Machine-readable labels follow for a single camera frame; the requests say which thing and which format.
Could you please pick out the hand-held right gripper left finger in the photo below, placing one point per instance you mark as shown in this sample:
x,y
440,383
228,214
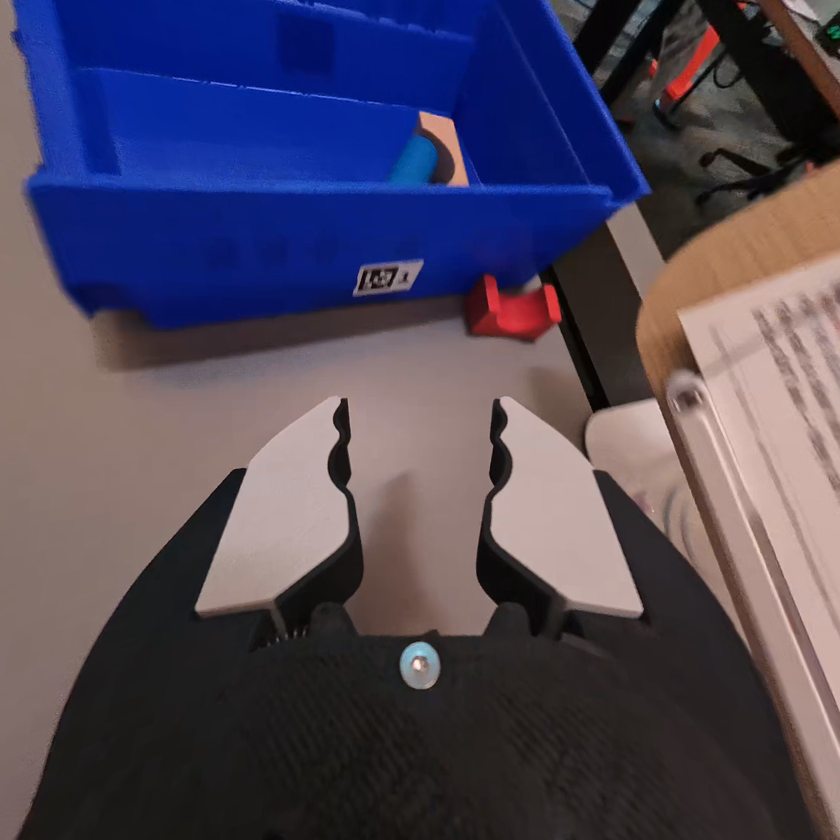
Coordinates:
x,y
282,525

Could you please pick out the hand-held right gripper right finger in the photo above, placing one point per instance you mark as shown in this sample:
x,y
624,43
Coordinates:
x,y
558,525

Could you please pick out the blue plastic bin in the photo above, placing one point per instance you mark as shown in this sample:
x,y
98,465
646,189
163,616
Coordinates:
x,y
262,223

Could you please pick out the blue cylinder block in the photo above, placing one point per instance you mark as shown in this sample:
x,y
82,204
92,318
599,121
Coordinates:
x,y
413,161

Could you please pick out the red arch block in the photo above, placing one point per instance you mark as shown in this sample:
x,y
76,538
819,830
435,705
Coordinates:
x,y
505,321

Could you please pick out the wooden instruction sheet stand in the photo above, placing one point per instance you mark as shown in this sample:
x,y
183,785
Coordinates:
x,y
754,223

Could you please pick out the orange traffic cone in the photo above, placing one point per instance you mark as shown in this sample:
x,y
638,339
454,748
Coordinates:
x,y
692,62

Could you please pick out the wooden top desk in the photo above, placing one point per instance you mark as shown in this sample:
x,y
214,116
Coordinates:
x,y
804,52

